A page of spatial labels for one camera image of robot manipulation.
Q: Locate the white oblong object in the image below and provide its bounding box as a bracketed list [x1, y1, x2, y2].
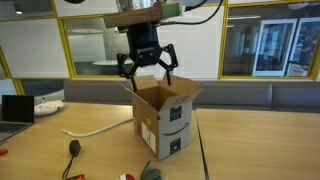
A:
[34, 99, 65, 117]

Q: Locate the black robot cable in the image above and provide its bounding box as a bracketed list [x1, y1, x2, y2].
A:
[156, 0, 224, 27]

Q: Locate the white braided rope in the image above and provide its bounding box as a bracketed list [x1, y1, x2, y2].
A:
[62, 117, 134, 139]

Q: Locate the open cardboard shipping box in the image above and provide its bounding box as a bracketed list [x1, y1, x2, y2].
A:
[119, 73, 203, 162]

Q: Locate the red white plush ball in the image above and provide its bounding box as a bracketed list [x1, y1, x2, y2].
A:
[119, 173, 136, 180]

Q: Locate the orange black tape measure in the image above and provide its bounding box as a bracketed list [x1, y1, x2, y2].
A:
[64, 173, 87, 180]

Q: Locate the white framed display cabinet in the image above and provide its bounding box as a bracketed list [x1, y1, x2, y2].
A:
[252, 18, 298, 78]
[285, 17, 320, 78]

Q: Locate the white wall panel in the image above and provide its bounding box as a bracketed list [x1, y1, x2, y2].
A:
[0, 18, 70, 80]
[132, 5, 225, 80]

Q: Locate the black gadget with cord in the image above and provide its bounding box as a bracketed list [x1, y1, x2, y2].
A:
[61, 139, 82, 180]

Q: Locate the green plush toy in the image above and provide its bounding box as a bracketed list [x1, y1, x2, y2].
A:
[139, 160, 163, 180]

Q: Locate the dark open laptop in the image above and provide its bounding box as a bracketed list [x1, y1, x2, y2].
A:
[0, 94, 35, 145]

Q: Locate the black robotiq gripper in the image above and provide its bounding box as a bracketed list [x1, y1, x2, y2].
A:
[116, 22, 179, 93]

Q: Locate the grey upholstered bench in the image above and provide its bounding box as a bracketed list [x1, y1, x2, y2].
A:
[63, 79, 320, 114]

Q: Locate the round white table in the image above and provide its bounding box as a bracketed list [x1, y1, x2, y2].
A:
[92, 59, 134, 76]

